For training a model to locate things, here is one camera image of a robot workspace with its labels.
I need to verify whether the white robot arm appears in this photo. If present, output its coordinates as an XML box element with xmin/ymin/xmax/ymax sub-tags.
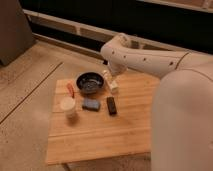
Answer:
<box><xmin>100</xmin><ymin>33</ymin><xmax>213</xmax><ymax>171</ymax></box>

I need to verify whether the dark ceramic bowl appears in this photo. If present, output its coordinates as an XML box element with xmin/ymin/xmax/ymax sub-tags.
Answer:
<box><xmin>76</xmin><ymin>72</ymin><xmax>104</xmax><ymax>94</ymax></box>

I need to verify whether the black rectangular block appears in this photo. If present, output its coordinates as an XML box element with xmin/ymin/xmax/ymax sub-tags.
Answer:
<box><xmin>107</xmin><ymin>97</ymin><xmax>117</xmax><ymax>115</ymax></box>

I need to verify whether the blue sponge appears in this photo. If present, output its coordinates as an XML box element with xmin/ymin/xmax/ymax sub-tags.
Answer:
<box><xmin>82</xmin><ymin>98</ymin><xmax>101</xmax><ymax>111</ymax></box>

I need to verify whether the white paper cup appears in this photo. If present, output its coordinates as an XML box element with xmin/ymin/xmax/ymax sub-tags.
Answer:
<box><xmin>60</xmin><ymin>97</ymin><xmax>76</xmax><ymax>118</ymax></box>

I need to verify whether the wooden table board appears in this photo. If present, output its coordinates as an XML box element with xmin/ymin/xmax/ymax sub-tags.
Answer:
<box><xmin>46</xmin><ymin>73</ymin><xmax>159</xmax><ymax>165</ymax></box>

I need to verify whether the grey cabinet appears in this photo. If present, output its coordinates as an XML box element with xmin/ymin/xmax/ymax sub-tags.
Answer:
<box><xmin>0</xmin><ymin>0</ymin><xmax>35</xmax><ymax>66</ymax></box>

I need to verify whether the white window frame rail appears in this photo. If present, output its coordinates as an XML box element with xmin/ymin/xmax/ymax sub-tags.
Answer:
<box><xmin>23</xmin><ymin>8</ymin><xmax>181</xmax><ymax>61</ymax></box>

